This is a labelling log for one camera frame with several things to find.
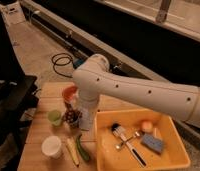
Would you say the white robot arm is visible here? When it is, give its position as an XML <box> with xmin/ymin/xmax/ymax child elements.
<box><xmin>72</xmin><ymin>54</ymin><xmax>200</xmax><ymax>128</ymax></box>

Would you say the red bowl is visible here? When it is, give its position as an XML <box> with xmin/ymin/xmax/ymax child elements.
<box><xmin>62</xmin><ymin>85</ymin><xmax>77</xmax><ymax>104</ymax></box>

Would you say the blue electronic box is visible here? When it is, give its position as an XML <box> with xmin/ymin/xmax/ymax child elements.
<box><xmin>73</xmin><ymin>59</ymin><xmax>84</xmax><ymax>69</ymax></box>

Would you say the patterned dark cup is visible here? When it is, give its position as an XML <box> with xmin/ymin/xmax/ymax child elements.
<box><xmin>64</xmin><ymin>110</ymin><xmax>81</xmax><ymax>128</ymax></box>

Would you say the dish brush black white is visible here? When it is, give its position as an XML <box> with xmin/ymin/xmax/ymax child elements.
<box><xmin>111</xmin><ymin>123</ymin><xmax>146</xmax><ymax>167</ymax></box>

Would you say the green cup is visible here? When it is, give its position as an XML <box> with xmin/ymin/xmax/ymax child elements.
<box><xmin>47</xmin><ymin>110</ymin><xmax>62</xmax><ymax>126</ymax></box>

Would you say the yellow plastic tub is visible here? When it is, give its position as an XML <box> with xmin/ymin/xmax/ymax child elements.
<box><xmin>95</xmin><ymin>109</ymin><xmax>190</xmax><ymax>171</ymax></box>

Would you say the orange apple fruit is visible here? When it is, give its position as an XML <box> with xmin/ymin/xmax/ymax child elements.
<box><xmin>141</xmin><ymin>121</ymin><xmax>153</xmax><ymax>133</ymax></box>

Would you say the metal spoon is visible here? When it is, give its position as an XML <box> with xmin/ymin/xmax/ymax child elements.
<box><xmin>115</xmin><ymin>131</ymin><xmax>142</xmax><ymax>150</ymax></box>

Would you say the blue sponge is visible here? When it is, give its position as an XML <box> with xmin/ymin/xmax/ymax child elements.
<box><xmin>141</xmin><ymin>134</ymin><xmax>164</xmax><ymax>154</ymax></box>

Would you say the white cup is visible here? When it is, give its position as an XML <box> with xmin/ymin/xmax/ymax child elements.
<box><xmin>41</xmin><ymin>136</ymin><xmax>62</xmax><ymax>159</ymax></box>

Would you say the black chair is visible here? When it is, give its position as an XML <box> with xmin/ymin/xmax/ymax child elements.
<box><xmin>0</xmin><ymin>11</ymin><xmax>38</xmax><ymax>171</ymax></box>

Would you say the white box on floor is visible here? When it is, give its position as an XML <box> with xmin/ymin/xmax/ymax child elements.
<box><xmin>2</xmin><ymin>1</ymin><xmax>25</xmax><ymax>26</ymax></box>

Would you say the black coiled cable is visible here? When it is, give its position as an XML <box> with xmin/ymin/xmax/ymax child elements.
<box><xmin>51</xmin><ymin>52</ymin><xmax>81</xmax><ymax>79</ymax></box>

